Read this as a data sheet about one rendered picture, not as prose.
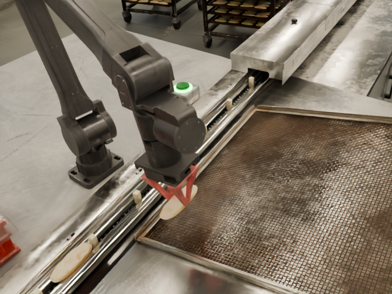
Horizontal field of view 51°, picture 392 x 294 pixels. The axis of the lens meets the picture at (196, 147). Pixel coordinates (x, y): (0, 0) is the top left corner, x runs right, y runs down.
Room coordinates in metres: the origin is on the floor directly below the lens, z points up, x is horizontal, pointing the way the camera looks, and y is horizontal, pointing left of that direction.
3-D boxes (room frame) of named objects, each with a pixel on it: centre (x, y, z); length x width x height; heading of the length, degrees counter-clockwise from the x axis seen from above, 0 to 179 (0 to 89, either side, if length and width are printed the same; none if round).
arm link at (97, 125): (0.80, 0.24, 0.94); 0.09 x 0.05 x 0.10; 38
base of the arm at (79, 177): (0.81, 0.26, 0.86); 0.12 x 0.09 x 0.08; 138
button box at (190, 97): (1.05, 0.02, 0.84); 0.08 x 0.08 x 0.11; 54
